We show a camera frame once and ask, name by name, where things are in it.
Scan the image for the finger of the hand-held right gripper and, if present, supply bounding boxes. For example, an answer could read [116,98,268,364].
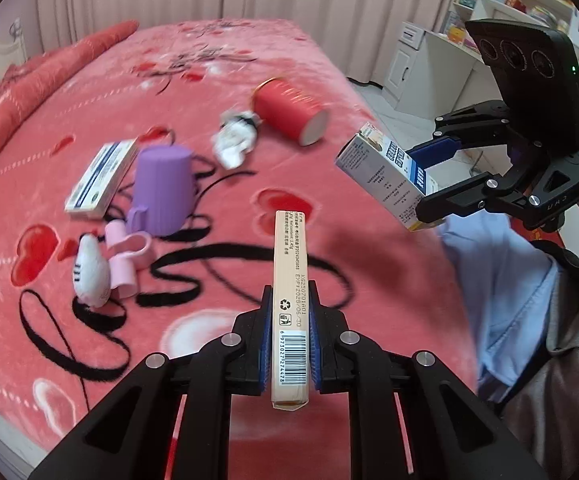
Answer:
[416,172,523,227]
[407,100,513,171]

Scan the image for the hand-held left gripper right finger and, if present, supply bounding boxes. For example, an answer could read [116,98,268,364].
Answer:
[307,287,563,480]

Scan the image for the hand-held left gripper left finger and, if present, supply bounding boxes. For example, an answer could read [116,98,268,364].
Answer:
[28,284,275,480]

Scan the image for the blue and white carton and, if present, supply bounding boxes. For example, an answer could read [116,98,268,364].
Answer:
[334,122,440,233]

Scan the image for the slim beige cardboard box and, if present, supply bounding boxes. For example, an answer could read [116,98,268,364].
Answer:
[272,210,311,411]

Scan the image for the red cylindrical can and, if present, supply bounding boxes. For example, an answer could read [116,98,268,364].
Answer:
[253,77,331,147]

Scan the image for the purple plastic cup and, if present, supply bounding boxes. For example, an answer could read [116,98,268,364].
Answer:
[125,145,195,237]

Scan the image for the small plush toy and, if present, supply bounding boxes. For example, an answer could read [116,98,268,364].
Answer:
[72,234,111,308]

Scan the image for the white plush toy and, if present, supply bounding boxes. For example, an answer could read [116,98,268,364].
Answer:
[212,109,262,170]

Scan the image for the white and blue box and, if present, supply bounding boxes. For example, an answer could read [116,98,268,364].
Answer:
[64,140,140,218]

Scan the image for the white bookshelf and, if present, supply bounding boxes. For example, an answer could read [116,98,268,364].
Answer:
[439,0,579,111]

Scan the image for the white cabinet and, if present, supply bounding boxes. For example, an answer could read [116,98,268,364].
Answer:
[384,21,440,111]

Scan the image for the light blue shirt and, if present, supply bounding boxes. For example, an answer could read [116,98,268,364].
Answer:
[439,215,565,406]

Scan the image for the bed with pink cover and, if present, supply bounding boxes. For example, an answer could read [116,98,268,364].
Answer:
[0,20,480,456]

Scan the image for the grey trousers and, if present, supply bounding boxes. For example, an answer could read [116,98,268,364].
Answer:
[499,255,579,480]

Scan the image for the red pillow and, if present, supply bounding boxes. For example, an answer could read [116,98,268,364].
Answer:
[0,20,140,196]

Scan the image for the black cable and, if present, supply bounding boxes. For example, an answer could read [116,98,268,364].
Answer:
[348,76,385,92]

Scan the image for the black strap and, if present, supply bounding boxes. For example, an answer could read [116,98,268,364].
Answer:
[529,239,579,286]

